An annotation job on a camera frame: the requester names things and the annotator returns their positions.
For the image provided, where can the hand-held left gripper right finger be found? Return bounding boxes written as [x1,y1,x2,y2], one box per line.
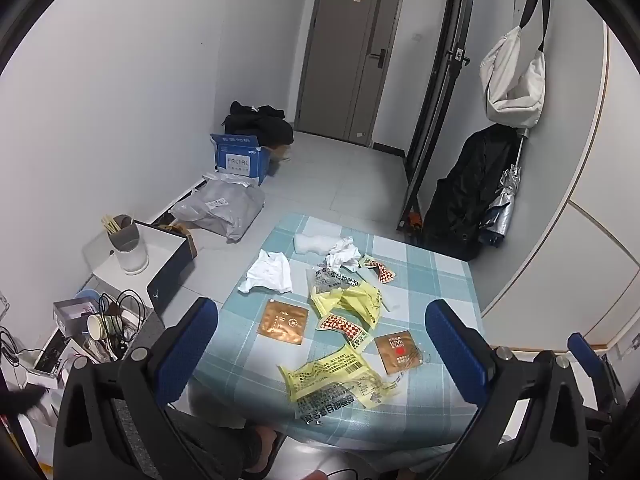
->
[425,299,591,480]

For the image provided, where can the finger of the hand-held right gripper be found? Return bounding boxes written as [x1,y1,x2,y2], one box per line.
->
[582,407,637,458]
[567,332,628,411]

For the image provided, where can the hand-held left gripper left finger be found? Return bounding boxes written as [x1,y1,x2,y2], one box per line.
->
[52,297,221,480]

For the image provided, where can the large white tissue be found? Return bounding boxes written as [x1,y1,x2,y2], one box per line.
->
[237,249,293,295]

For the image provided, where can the white foam wrap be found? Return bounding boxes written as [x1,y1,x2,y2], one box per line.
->
[294,231,346,256]

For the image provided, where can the white shoulder bag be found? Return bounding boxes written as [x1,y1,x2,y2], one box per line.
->
[479,0,553,128]

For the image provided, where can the brown sachet red label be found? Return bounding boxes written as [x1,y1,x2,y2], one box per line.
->
[374,331,433,376]

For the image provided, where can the paper cup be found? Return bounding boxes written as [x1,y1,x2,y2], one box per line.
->
[87,312,121,343]

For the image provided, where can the dark box with white top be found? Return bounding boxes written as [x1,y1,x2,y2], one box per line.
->
[92,220,198,311]

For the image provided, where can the checked tablecloth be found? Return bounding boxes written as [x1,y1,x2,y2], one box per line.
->
[187,212,483,461]

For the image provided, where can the brown gold patterned sachet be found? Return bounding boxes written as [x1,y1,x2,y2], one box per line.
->
[257,301,309,345]

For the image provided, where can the white round container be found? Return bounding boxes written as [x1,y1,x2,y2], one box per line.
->
[114,240,150,276]

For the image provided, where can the brown patterned box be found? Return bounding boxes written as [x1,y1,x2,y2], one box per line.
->
[170,225,199,257]

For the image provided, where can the red checked wrapper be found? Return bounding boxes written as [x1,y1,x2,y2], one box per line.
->
[360,255,397,285]
[317,312,373,351]

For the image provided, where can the small yellow wrapper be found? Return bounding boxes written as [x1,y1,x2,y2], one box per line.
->
[310,280,383,326]

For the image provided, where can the white open box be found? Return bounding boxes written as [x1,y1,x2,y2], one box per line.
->
[52,299,101,333]

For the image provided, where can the grey cup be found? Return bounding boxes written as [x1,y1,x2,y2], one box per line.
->
[109,216,141,253]

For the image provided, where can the large yellow wrapper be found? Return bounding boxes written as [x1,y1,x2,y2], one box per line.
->
[279,345,401,423]

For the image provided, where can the grey plastic mailer bag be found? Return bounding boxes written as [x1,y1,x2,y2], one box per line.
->
[170,172,266,243]

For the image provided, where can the clear printed plastic wrapper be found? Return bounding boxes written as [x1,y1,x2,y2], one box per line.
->
[306,266,361,293]

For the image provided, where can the small crumpled white tissue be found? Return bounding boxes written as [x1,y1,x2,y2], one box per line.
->
[326,236,362,271]

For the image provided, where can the silver folded umbrella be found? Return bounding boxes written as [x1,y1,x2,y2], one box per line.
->
[477,127,531,248]

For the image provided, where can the black hanging jacket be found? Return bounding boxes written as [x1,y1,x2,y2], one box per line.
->
[422,124,521,261]

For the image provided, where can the blue cardboard box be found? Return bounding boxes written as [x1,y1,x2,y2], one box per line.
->
[210,133,271,187]

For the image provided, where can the black clothes pile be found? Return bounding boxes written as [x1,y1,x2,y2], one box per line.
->
[223,101,295,148]

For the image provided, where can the black framed door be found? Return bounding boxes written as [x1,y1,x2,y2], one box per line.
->
[397,0,481,231]

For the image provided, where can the grey door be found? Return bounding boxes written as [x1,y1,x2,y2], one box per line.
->
[292,0,406,147]

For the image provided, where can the tangled cables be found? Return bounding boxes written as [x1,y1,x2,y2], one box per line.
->
[97,289,151,361]

